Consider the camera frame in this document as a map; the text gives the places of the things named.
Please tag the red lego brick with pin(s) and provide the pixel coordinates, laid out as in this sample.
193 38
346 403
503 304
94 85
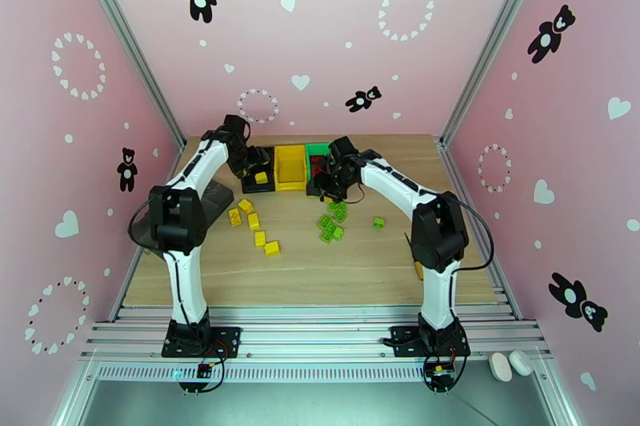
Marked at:
318 161
316 172

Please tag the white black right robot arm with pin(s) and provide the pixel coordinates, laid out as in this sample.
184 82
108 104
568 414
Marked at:
437 289

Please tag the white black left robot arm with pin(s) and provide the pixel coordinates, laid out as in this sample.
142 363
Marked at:
187 289

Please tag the square green lego brick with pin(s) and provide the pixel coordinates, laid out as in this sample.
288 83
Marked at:
341 216

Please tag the black plastic bin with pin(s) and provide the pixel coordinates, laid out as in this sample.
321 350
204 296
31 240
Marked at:
267 185

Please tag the yellow plastic bin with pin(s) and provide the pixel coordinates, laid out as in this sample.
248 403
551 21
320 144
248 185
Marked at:
291 167

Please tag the green plastic bin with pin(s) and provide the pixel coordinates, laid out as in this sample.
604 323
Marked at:
314 149

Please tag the perforated metal strip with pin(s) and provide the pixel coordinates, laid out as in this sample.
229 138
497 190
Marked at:
315 372

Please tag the left base control board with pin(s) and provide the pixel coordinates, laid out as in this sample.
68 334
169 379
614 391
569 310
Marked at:
203 369

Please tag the base control board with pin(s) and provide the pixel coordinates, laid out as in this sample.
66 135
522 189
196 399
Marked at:
440 374
203 369

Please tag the right base control board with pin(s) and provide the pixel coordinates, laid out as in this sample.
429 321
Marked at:
440 374

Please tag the white oval object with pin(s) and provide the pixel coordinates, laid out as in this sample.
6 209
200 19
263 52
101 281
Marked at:
521 362
500 367

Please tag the aluminium right side rail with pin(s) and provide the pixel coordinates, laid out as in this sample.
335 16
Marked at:
462 180

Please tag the aluminium rail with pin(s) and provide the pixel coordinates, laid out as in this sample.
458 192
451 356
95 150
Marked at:
132 269
462 180

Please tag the aluminium front rail platform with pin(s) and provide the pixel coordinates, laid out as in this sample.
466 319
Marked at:
315 334

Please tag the aluminium left side rail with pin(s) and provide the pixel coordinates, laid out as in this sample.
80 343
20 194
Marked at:
132 269

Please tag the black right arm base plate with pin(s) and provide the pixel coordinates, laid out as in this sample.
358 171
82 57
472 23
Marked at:
402 339

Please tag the aluminium left corner post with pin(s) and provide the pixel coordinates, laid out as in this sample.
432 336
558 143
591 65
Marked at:
127 40

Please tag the aluminium corner post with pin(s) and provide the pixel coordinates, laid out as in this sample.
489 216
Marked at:
492 40
127 40

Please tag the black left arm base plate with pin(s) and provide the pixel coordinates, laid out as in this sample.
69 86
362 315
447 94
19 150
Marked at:
225 339

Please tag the aluminium right corner post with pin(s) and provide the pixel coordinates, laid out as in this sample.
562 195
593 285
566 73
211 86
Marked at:
492 40

